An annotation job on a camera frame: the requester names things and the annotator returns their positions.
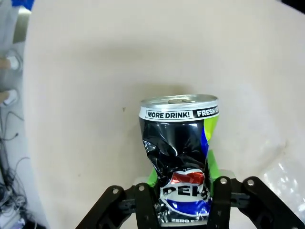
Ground white shoe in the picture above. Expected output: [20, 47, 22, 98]
[3, 89, 18, 105]
[6, 56, 20, 71]

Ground clear crumpled plastic item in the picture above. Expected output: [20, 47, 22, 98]
[259, 161, 305, 217]

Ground grey metal bar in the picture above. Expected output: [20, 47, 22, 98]
[12, 13, 32, 44]

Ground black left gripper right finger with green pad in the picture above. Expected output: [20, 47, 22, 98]
[206, 149, 305, 229]

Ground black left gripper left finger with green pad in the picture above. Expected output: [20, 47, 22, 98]
[75, 167, 161, 229]

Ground crushed silver can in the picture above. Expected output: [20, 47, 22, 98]
[137, 94, 220, 227]

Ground black cable tangle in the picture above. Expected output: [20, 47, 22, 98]
[0, 111, 33, 215]

